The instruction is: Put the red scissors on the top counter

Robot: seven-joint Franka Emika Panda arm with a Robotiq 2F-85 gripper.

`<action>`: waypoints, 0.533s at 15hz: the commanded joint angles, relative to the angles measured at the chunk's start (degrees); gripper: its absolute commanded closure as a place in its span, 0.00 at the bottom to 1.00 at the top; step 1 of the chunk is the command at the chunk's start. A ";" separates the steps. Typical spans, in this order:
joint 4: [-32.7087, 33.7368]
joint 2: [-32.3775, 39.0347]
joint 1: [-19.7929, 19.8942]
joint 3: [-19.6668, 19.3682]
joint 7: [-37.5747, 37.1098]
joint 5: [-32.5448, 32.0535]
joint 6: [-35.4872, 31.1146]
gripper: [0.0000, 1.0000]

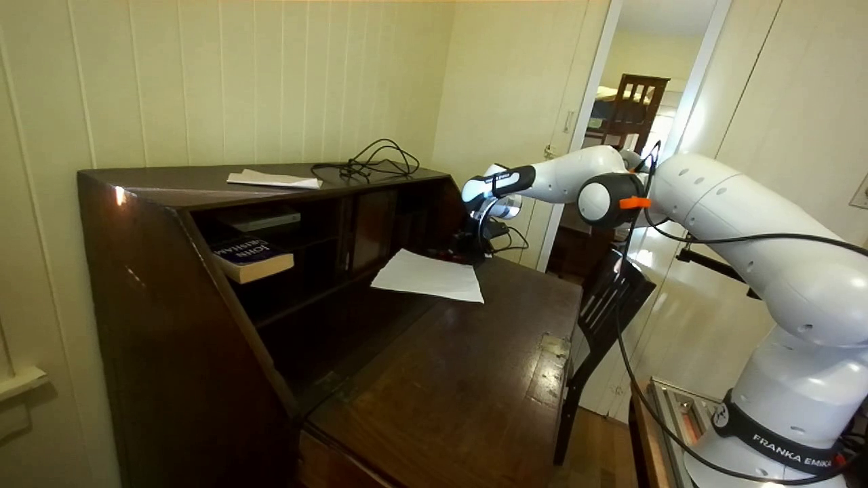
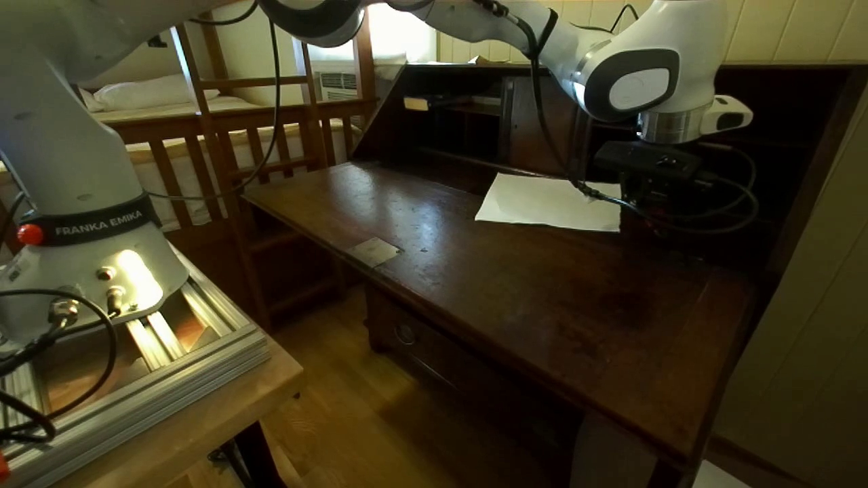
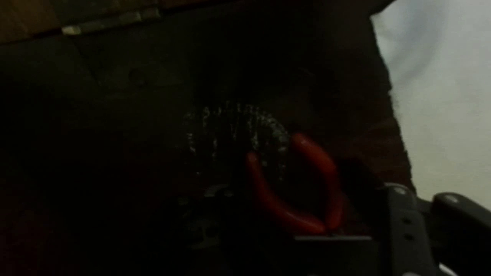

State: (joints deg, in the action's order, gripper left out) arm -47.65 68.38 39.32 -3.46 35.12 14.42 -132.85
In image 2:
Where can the small pale paper label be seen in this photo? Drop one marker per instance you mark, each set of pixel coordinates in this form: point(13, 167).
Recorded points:
point(374, 250)

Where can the large white paper sheet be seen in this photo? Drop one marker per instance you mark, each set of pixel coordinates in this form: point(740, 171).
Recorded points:
point(546, 201)

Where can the dark wooden secretary desk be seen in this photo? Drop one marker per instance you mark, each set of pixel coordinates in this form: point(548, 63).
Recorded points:
point(542, 299)

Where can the white pillow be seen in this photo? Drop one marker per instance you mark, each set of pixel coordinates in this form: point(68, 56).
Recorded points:
point(149, 94)

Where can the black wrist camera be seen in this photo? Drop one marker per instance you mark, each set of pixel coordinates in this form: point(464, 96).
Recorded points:
point(652, 162)

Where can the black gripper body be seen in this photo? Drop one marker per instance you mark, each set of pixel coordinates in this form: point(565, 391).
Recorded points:
point(664, 194)

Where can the light wooden robot table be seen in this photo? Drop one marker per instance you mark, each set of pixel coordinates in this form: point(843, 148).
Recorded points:
point(207, 417)

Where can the wooden chair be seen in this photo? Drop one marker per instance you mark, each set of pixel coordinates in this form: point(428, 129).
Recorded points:
point(271, 136)

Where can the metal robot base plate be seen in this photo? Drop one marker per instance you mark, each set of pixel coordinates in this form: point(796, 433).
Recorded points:
point(164, 363)

